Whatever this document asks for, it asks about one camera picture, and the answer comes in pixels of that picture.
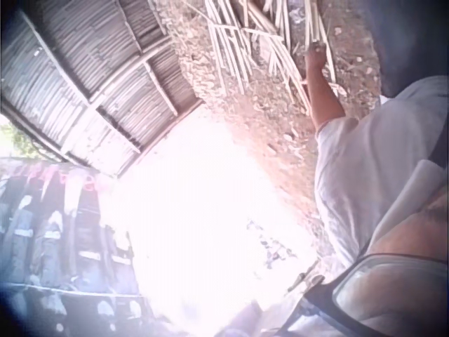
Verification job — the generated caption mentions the heap of split bamboo strips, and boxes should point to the heap of split bamboo strips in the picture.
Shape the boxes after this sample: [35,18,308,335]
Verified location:
[201,0,347,115]

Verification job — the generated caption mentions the pale bamboo strip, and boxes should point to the pale bamboo strip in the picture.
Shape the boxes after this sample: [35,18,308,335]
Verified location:
[304,0,337,95]

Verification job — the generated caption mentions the person's left hand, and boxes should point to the person's left hand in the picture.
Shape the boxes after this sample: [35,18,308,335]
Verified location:
[303,42,327,68]

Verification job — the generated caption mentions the woven bamboo panel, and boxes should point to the woven bamboo panel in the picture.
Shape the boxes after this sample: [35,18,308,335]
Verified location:
[0,0,204,178]

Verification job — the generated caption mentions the row of hanging clothes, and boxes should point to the row of hanging clothes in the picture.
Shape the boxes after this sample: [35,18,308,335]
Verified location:
[0,157,155,337]

